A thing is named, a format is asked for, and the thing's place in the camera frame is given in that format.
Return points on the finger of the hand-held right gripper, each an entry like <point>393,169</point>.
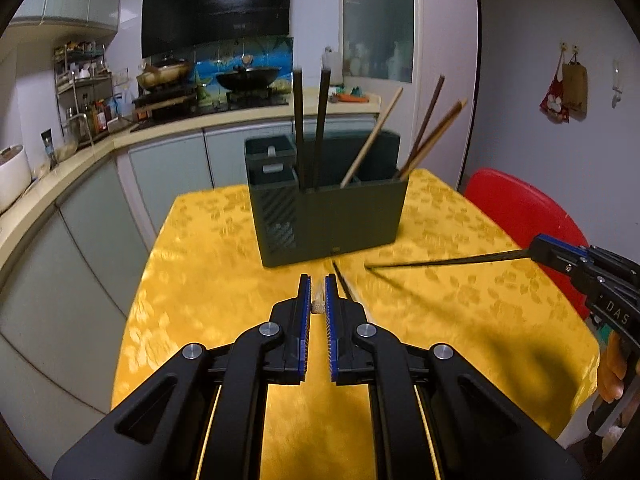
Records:
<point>555,250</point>

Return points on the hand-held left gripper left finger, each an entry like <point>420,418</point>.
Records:
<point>301,330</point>

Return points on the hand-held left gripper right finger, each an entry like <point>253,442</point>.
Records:
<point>331,330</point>

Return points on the dark green utensil holder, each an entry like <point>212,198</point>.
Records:
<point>350,220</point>

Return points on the dark brown chopstick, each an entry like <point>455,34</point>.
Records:
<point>430,110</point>

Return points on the person's right hand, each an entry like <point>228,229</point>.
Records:
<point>610,370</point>

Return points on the red plastic chair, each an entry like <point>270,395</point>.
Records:
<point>510,205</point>

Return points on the yellow floral tablecloth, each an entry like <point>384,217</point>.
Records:
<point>200,285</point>

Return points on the hanging red and brown cloths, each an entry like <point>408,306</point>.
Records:
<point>555,102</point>

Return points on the brown hanging bag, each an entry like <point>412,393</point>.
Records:
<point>575,87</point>

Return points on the brown wooden chopstick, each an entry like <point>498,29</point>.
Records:
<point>440,130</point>

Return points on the beige kitchen countertop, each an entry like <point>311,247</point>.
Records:
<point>240,115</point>

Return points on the orange vegetable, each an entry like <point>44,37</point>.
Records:
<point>350,97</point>

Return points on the black stove top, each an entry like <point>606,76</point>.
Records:
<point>215,107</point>

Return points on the black wok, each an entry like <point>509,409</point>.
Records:
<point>247,79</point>

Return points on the white plastic jug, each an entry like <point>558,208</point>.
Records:
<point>335,67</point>

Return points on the colourful landscape backsplash panel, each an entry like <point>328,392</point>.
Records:
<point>270,55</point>

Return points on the golden wok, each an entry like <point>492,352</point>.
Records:
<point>162,76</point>

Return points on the red label sauce bottle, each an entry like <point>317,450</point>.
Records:
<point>101,117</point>

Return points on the white rice cooker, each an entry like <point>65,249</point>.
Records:
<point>12,175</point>

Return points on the black range hood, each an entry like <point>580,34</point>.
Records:
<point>215,10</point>

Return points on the metal spice rack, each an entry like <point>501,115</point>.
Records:
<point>75,80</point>

